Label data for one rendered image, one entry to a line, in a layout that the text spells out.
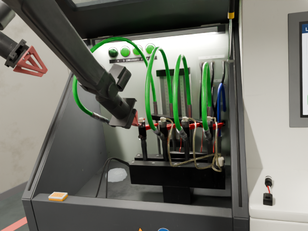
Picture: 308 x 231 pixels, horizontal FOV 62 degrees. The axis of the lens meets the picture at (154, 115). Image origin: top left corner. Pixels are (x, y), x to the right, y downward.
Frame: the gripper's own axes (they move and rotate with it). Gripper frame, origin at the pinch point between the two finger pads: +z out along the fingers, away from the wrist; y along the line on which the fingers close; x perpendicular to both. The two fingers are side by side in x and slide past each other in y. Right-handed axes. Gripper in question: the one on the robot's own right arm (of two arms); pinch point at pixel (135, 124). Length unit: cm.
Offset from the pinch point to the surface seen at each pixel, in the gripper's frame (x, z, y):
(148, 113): -10.9, -10.5, -1.1
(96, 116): 11.2, -7.4, -1.6
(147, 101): -10.8, -13.1, 1.6
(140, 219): -11.4, 1.9, -28.4
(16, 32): 210, 37, 109
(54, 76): 205, 96, 97
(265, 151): -39.9, 16.0, 2.0
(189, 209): -24.3, 3.4, -22.3
